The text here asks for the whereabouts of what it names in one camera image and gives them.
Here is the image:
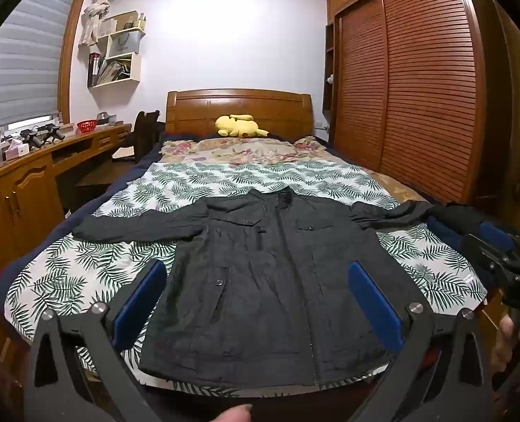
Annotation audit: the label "black devices on desk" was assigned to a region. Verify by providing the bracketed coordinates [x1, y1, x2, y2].
[18, 125, 63, 148]

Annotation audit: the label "black jacket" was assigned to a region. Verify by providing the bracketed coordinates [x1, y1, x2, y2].
[72, 186, 434, 388]

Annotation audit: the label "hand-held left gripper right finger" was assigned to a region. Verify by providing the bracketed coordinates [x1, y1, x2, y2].
[347, 260, 495, 422]

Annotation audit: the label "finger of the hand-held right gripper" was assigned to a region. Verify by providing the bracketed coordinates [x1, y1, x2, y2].
[479, 222, 520, 251]

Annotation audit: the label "dark chair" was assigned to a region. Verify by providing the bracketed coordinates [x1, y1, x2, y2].
[111, 110, 166, 163]

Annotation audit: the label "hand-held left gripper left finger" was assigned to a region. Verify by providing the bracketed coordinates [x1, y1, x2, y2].
[29, 258, 168, 422]

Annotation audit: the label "floral quilt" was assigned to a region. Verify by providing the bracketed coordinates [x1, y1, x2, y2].
[157, 136, 344, 165]

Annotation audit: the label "wooden desk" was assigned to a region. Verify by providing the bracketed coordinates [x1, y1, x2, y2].
[0, 123, 133, 352]

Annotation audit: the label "white wall shelf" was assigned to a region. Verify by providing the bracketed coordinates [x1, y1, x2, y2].
[86, 11, 147, 89]

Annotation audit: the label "tissue box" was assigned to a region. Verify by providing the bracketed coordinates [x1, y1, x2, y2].
[3, 138, 30, 161]

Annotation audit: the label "person's left hand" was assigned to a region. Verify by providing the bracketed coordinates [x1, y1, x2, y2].
[214, 404, 254, 422]

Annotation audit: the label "dark cloth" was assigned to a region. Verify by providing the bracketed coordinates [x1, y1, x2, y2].
[431, 204, 482, 238]

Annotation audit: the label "yellow plush toy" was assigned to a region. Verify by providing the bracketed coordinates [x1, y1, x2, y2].
[215, 113, 269, 138]

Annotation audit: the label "wooden slatted wardrobe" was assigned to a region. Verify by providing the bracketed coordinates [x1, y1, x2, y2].
[324, 0, 502, 207]

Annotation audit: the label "wooden bed with leaf-print cover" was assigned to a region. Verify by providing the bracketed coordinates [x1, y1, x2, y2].
[4, 160, 489, 398]

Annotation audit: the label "grey window blind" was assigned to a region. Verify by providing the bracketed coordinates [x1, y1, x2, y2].
[0, 0, 78, 128]

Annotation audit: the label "person's right hand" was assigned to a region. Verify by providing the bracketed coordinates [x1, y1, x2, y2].
[490, 315, 520, 373]

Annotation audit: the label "wooden bed headboard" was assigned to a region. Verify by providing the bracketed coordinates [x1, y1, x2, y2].
[165, 89, 313, 137]

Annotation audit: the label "beige tied curtain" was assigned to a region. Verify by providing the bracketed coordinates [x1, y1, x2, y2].
[79, 0, 118, 47]

